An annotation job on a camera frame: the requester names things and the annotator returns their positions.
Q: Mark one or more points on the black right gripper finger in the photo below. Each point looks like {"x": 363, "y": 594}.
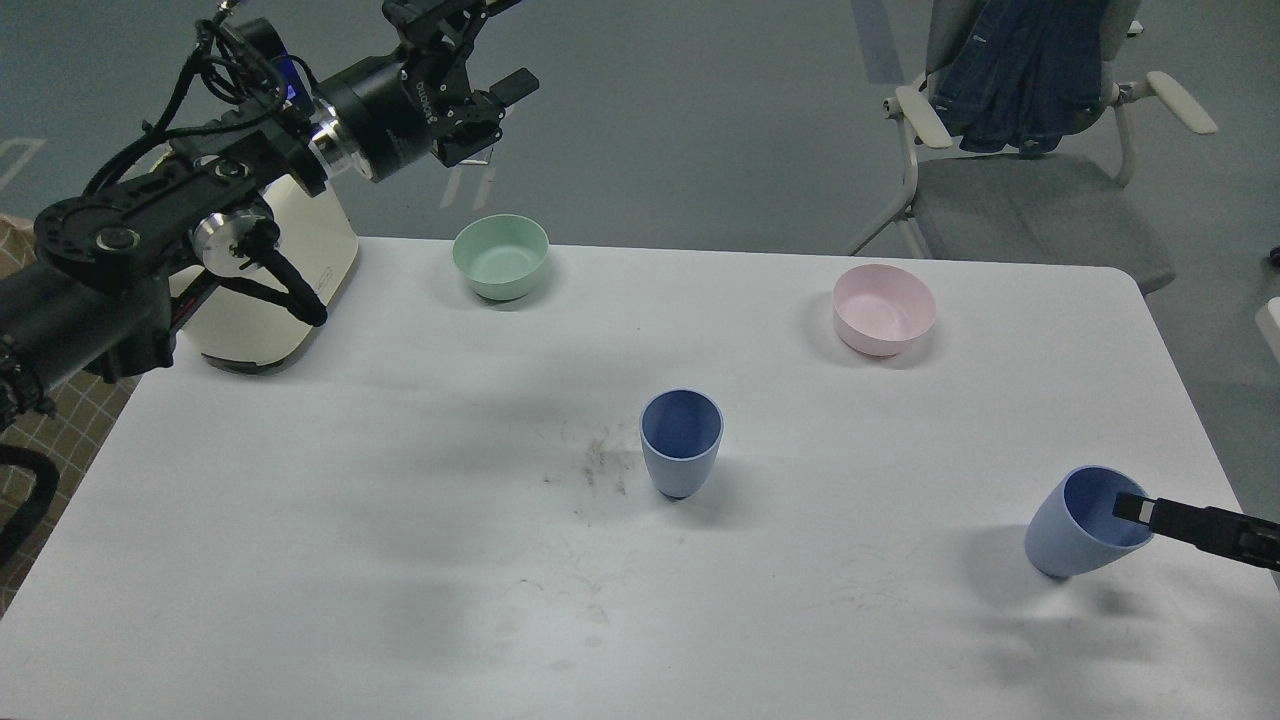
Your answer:
{"x": 1224, "y": 533}

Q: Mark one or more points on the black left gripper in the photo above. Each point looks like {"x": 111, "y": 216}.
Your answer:
{"x": 386, "y": 112}

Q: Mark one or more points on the blue cup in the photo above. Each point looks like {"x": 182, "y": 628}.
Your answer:
{"x": 680, "y": 431}
{"x": 1075, "y": 530}

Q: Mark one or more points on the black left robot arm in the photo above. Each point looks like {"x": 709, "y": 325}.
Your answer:
{"x": 179, "y": 213}

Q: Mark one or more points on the green bowl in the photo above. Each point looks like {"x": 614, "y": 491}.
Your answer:
{"x": 502, "y": 258}

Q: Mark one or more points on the white object right edge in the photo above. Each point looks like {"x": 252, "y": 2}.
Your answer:
{"x": 1267, "y": 321}

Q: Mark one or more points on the cream white toaster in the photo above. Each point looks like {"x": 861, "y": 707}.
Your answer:
{"x": 249, "y": 336}

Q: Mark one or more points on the white grey office chair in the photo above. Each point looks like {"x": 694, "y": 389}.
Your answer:
{"x": 1066, "y": 207}

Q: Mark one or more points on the pink bowl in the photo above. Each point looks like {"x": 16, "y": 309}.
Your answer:
{"x": 881, "y": 310}

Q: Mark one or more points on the blue denim jacket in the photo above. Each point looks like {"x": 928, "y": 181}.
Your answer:
{"x": 1028, "y": 74}

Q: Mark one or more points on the beige checkered cloth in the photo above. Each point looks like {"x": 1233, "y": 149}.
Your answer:
{"x": 86, "y": 410}

